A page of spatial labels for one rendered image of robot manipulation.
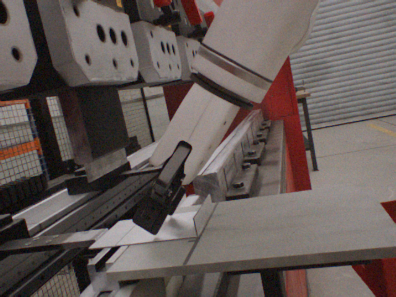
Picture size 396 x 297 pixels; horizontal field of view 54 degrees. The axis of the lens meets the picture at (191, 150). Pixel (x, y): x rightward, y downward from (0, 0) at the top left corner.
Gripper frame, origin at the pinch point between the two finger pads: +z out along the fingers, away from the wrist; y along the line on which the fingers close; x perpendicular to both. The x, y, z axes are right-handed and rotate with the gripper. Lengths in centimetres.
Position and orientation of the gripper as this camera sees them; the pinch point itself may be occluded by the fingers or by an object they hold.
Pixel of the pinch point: (159, 206)
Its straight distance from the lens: 46.2
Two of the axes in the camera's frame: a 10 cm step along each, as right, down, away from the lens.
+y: -2.3, 1.8, -9.5
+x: 8.6, 5.0, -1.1
